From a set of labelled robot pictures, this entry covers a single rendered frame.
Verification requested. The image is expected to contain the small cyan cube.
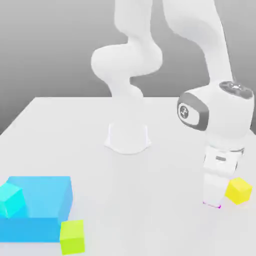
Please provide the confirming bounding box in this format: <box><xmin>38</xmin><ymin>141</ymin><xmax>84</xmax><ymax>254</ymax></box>
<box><xmin>0</xmin><ymin>182</ymin><xmax>28</xmax><ymax>219</ymax></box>

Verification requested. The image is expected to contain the small yellow cube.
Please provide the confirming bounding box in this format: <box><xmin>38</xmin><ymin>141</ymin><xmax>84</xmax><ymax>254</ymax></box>
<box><xmin>224</xmin><ymin>176</ymin><xmax>253</xmax><ymax>206</ymax></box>

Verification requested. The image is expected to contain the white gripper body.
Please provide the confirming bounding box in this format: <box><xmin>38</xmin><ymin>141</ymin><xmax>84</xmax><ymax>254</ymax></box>
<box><xmin>202</xmin><ymin>147</ymin><xmax>240</xmax><ymax>179</ymax></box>

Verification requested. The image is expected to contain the small lime green cube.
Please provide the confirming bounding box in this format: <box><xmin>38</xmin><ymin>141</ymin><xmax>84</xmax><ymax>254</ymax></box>
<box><xmin>59</xmin><ymin>219</ymin><xmax>86</xmax><ymax>256</ymax></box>

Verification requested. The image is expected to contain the small magenta cube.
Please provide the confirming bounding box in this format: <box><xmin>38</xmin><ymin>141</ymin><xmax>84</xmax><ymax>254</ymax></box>
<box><xmin>202</xmin><ymin>201</ymin><xmax>222</xmax><ymax>210</ymax></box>

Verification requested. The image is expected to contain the large blue box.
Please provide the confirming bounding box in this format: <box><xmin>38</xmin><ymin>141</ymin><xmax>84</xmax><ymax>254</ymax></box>
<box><xmin>0</xmin><ymin>175</ymin><xmax>73</xmax><ymax>243</ymax></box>

